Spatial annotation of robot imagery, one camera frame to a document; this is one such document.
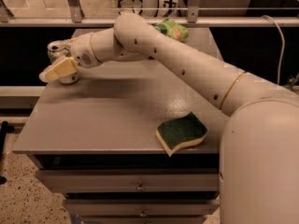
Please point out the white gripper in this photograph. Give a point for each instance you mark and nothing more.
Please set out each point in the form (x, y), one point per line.
(81, 51)

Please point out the green chip bag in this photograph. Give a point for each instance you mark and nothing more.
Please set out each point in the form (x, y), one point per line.
(172, 29)

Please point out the middle drawer with knob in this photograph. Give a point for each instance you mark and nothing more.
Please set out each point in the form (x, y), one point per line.
(141, 208)

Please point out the grey drawer cabinet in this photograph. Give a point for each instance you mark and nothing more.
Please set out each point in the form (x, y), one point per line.
(107, 121)

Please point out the metal railing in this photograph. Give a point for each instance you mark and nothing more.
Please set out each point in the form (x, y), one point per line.
(59, 13)

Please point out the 7up soda can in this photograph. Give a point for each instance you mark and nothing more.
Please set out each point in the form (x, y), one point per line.
(58, 49)

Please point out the drawer with knob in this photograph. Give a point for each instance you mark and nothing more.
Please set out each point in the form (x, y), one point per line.
(141, 208)
(74, 181)

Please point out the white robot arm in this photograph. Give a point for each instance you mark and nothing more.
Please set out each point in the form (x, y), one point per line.
(259, 153)

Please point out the green yellow sponge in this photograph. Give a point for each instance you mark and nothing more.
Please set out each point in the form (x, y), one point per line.
(176, 134)

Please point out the top drawer with knob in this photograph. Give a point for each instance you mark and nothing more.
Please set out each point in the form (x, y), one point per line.
(74, 181)

